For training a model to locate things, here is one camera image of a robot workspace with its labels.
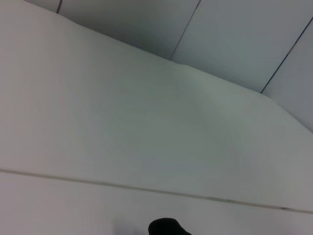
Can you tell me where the black shirt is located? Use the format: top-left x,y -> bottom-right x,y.
147,217 -> 193,235

